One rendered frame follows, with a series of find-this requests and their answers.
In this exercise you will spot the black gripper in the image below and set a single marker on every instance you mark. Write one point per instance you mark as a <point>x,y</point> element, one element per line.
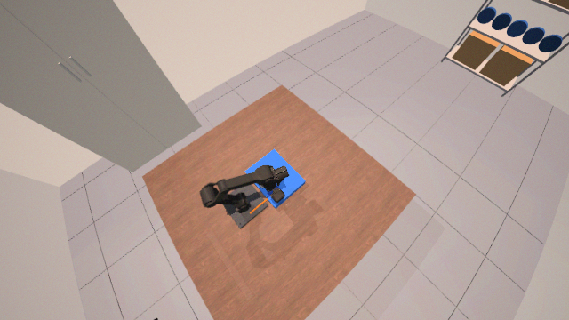
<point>277,194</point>

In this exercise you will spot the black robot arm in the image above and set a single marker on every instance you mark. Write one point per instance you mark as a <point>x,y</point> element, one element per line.
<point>266,175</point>

